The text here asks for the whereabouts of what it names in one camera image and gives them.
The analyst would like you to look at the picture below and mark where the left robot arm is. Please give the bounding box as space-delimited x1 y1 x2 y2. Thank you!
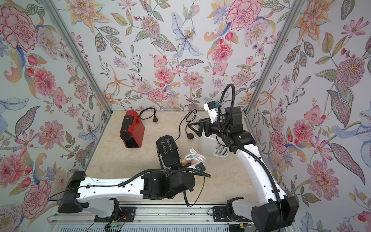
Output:
58 169 196 218

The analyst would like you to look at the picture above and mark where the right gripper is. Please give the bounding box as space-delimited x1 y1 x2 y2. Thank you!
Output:
191 118 233 140

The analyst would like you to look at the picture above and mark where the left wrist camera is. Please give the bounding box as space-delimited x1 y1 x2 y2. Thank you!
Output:
195 162 206 172

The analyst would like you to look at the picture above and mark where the blue striped cloth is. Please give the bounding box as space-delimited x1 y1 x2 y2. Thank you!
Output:
181 148 206 168

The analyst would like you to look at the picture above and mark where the black coffee machine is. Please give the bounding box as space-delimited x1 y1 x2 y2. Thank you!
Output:
156 135 181 169

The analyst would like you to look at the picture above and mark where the red coffee machine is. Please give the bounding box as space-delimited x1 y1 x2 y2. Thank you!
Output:
120 110 145 148

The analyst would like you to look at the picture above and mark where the white coffee machine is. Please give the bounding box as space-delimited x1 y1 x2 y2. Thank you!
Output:
198 132 230 159

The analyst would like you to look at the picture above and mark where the red machine black cable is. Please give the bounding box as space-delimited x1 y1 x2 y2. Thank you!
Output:
139 107 159 124

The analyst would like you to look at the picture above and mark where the black power cable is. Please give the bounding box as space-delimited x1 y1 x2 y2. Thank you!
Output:
175 109 198 141

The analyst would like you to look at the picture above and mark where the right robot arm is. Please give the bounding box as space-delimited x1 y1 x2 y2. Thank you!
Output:
188 84 299 232

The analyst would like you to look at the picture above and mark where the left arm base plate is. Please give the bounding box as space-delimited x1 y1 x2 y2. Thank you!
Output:
94 206 136 223

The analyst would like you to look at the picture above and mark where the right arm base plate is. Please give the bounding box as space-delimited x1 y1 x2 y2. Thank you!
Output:
207 206 252 223

